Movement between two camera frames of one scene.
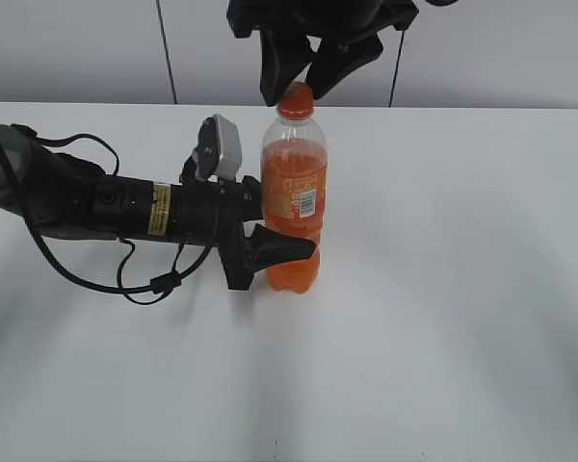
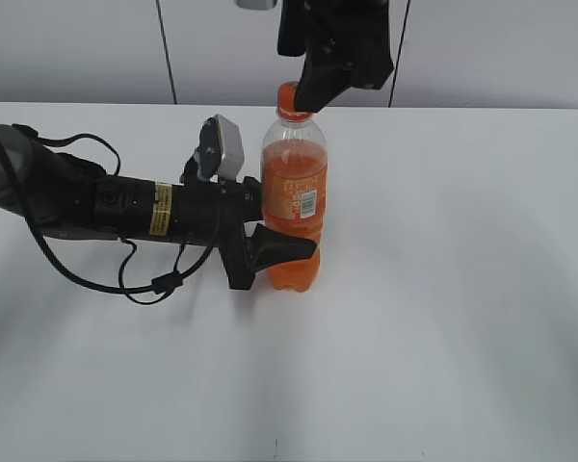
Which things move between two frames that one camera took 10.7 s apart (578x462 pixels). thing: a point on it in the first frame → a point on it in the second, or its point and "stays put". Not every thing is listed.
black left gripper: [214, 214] stays put
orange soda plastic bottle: [294, 176] stays put
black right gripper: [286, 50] → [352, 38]
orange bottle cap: [297, 102] stays put
